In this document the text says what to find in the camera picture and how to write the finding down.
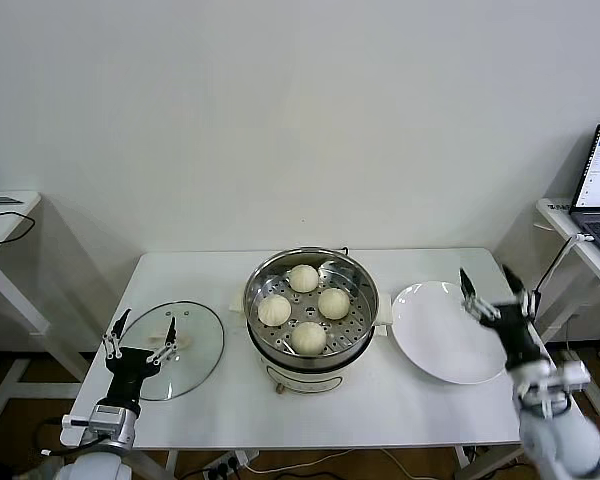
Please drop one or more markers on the white floor power strip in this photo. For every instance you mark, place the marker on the white floor power strip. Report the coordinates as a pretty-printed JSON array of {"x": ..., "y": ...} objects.
[{"x": 227, "y": 462}]

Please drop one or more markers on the white side table with tool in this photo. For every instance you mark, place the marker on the white side table with tool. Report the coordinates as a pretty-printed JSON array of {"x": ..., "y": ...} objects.
[{"x": 10, "y": 280}]

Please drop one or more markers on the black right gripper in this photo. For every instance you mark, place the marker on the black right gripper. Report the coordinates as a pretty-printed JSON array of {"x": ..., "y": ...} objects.
[{"x": 517, "y": 335}]

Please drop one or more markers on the white side table with laptop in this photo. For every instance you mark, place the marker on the white side table with laptop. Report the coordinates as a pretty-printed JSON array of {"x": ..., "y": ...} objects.
[{"x": 555, "y": 220}]

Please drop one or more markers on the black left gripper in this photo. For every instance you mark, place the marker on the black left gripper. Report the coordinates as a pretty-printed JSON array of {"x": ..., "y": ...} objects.
[{"x": 130, "y": 367}]

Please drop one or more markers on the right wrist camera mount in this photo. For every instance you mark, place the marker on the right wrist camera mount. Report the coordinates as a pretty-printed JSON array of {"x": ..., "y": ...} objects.
[{"x": 570, "y": 380}]

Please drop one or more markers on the round glass pot lid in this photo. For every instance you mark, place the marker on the round glass pot lid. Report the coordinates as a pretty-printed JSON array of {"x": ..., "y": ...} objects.
[{"x": 200, "y": 330}]

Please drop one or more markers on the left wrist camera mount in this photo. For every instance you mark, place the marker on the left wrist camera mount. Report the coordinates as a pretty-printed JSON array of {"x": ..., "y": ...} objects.
[{"x": 75, "y": 421}]

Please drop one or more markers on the stainless steel steamer basket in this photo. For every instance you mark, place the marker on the stainless steel steamer basket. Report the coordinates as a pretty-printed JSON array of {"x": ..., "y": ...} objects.
[{"x": 360, "y": 300}]

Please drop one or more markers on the white steamed baozi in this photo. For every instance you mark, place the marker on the white steamed baozi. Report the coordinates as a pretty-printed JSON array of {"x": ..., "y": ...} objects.
[
  {"x": 334, "y": 303},
  {"x": 304, "y": 277},
  {"x": 275, "y": 309},
  {"x": 309, "y": 337}
]

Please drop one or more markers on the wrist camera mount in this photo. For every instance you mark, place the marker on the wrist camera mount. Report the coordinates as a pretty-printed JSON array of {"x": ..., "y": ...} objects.
[
  {"x": 570, "y": 380},
  {"x": 75, "y": 421}
]

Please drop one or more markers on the white round plate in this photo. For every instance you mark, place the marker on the white round plate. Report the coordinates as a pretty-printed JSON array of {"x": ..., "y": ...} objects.
[{"x": 440, "y": 335}]

